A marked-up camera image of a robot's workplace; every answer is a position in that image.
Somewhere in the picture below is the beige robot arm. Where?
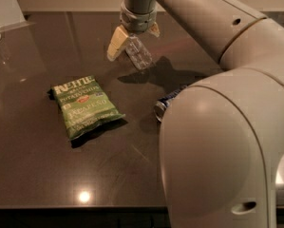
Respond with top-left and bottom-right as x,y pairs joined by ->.
107,0 -> 284,228

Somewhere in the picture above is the clear plastic water bottle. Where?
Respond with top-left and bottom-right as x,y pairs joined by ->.
125,36 -> 153,70

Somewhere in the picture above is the blue soda can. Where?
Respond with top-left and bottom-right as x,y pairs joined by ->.
153,85 -> 187,122

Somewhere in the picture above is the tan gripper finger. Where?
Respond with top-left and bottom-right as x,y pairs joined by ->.
147,22 -> 161,37
106,25 -> 129,62

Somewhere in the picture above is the green kettle chips bag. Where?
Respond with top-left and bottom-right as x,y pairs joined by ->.
51,75 -> 124,141

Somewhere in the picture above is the white panel at top left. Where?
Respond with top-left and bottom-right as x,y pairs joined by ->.
0,0 -> 32,32

